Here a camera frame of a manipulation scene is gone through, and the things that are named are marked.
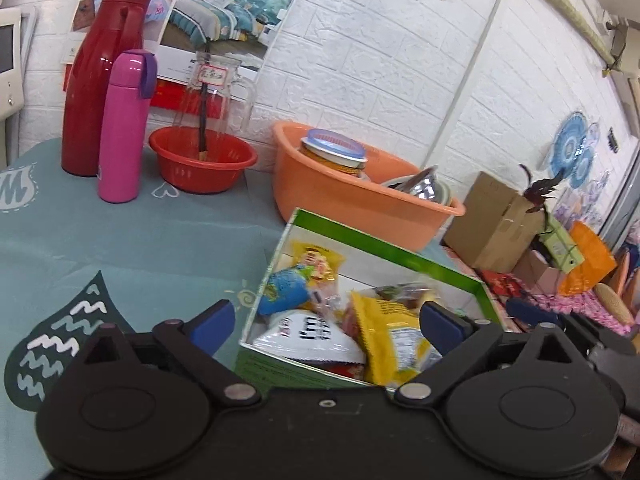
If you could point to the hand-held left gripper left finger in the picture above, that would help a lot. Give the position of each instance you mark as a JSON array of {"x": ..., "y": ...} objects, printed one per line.
[{"x": 212, "y": 322}]

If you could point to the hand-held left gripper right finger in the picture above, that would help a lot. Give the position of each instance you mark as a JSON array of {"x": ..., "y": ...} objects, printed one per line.
[{"x": 442, "y": 325}]

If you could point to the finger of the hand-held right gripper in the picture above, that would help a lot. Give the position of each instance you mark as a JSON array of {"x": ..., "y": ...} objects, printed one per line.
[{"x": 530, "y": 312}]

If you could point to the opaque yellow snack packet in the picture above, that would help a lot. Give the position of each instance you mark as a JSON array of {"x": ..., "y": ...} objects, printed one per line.
[{"x": 390, "y": 335}]

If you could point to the blue green snack packet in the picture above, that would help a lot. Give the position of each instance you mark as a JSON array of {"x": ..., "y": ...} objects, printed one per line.
[{"x": 285, "y": 290}]

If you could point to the green cardboard box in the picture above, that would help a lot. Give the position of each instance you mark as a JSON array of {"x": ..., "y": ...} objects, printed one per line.
[{"x": 380, "y": 265}]

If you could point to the white snack packet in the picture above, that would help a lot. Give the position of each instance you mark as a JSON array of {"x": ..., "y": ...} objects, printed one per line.
[{"x": 310, "y": 340}]

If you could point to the yellow cartoon snack packet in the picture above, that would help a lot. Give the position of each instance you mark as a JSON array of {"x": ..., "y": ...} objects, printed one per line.
[{"x": 317, "y": 262}]

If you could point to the red flat packets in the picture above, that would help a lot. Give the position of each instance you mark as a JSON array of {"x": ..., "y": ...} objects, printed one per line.
[{"x": 502, "y": 282}]

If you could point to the small brown cardboard box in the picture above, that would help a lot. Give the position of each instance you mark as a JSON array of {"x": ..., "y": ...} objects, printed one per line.
[{"x": 537, "y": 272}]

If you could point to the woven round cushion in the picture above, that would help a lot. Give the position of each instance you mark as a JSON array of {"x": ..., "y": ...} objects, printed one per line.
[{"x": 615, "y": 305}]

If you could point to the light green box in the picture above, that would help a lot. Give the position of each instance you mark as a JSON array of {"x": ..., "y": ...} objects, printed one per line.
[{"x": 565, "y": 245}]

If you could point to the orange bag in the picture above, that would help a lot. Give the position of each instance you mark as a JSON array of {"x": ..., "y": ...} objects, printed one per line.
[{"x": 590, "y": 260}]

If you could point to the large brown cardboard box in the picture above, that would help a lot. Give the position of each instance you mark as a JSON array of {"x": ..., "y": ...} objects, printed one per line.
[{"x": 490, "y": 225}]

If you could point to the orange cushion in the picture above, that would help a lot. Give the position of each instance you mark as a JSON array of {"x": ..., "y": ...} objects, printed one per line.
[{"x": 627, "y": 270}]

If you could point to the teal printed tablecloth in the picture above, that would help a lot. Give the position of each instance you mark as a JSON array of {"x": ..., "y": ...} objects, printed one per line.
[{"x": 125, "y": 250}]

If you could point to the dark purple plant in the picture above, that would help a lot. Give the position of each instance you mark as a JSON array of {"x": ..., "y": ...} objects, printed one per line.
[{"x": 540, "y": 192}]

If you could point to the steel bowl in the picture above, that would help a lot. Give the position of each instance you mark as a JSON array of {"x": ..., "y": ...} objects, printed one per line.
[{"x": 425, "y": 187}]

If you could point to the red plastic basin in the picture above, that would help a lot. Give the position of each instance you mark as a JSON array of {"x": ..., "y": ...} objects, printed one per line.
[{"x": 200, "y": 170}]

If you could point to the orange plastic basin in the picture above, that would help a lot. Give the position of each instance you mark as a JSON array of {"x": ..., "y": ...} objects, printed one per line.
[{"x": 340, "y": 205}]

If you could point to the small blue paper fan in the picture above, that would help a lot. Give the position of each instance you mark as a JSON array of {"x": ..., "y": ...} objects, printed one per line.
[{"x": 590, "y": 160}]

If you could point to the large blue paper fan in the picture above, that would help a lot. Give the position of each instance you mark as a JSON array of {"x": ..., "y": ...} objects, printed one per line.
[{"x": 570, "y": 147}]

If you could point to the dark stirring stick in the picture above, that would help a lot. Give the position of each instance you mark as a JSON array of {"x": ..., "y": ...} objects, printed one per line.
[{"x": 203, "y": 120}]

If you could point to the pink water bottle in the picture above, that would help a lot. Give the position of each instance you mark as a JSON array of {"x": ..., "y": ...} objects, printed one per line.
[{"x": 122, "y": 140}]

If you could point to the tin with blue lid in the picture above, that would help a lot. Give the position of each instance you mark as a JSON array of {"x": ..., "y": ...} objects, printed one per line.
[{"x": 332, "y": 152}]

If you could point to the glass pitcher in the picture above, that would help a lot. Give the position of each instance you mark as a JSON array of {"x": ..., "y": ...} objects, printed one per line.
[{"x": 220, "y": 100}]

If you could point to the white air conditioner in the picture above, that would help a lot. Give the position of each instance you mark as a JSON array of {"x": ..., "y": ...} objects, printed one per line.
[{"x": 630, "y": 85}]

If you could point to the red thermos jug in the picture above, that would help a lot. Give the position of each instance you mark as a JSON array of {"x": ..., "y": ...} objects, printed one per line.
[{"x": 87, "y": 100}]

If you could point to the wrapped air conditioner pipe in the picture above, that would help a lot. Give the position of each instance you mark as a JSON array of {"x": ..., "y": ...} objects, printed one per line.
[{"x": 565, "y": 5}]

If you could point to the white device with screen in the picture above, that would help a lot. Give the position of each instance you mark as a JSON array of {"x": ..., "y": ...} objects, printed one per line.
[{"x": 12, "y": 60}]

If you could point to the white wall conduit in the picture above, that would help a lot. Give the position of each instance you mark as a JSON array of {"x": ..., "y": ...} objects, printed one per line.
[{"x": 465, "y": 70}]

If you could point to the red wall calendar poster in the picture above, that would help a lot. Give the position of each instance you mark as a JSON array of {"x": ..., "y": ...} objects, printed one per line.
[{"x": 230, "y": 15}]

